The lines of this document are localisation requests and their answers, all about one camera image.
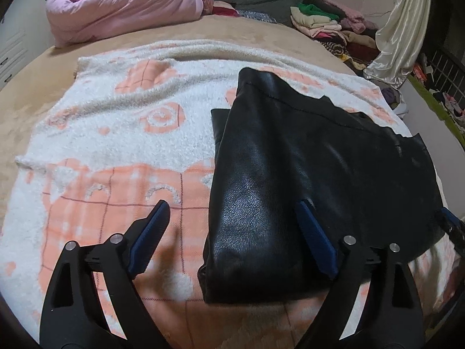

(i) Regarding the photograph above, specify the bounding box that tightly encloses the white and peach fleece blanket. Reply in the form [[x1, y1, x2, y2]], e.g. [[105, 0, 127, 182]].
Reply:
[[2, 39, 459, 347]]

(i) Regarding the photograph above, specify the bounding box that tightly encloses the white drawer cabinet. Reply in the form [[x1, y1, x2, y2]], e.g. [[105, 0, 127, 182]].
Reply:
[[0, 0, 57, 93]]

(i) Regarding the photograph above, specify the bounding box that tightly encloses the pile of folded clothes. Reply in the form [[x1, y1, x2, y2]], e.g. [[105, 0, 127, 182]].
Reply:
[[290, 0, 381, 72]]

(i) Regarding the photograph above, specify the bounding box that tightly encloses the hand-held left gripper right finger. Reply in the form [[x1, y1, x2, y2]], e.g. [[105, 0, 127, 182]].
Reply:
[[294, 199, 426, 349]]

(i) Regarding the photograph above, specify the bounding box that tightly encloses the purple cloth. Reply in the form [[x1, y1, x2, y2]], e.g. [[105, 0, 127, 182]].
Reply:
[[381, 87, 403, 110]]

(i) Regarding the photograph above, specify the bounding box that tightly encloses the heap of colourful clothes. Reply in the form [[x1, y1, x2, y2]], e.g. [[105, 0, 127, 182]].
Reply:
[[414, 54, 465, 126]]

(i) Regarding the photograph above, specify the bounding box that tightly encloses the green mat strip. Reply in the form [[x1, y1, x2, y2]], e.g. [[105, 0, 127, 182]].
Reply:
[[406, 74, 465, 147]]

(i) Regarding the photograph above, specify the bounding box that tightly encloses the black grid rack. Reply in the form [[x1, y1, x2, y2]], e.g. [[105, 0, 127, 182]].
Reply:
[[425, 48, 465, 96]]

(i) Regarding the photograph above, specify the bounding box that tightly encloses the red cloth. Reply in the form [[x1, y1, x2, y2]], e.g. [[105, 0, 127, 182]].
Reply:
[[211, 1, 240, 18]]

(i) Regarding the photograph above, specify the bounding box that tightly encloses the blue patterned cloth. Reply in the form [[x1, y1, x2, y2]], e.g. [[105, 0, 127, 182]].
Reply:
[[238, 9, 278, 23]]

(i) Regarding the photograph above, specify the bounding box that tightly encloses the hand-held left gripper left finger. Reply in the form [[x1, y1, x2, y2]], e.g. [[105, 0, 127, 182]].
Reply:
[[39, 200, 171, 349]]

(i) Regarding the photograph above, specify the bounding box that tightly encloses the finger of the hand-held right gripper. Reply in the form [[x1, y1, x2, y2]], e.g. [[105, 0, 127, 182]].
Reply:
[[434, 207, 465, 253]]

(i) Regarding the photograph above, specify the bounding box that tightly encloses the cream satin curtain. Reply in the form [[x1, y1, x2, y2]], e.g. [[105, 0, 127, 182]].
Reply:
[[363, 0, 434, 90]]

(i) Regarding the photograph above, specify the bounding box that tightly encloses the black leather jacket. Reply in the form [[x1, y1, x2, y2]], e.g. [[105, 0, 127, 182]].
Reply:
[[198, 67, 447, 305]]

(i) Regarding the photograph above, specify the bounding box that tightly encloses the pink quilt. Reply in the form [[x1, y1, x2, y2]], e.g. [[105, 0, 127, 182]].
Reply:
[[45, 0, 205, 48]]

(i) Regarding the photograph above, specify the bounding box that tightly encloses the tan bed sheet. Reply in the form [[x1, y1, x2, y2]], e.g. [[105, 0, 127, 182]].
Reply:
[[0, 14, 367, 219]]

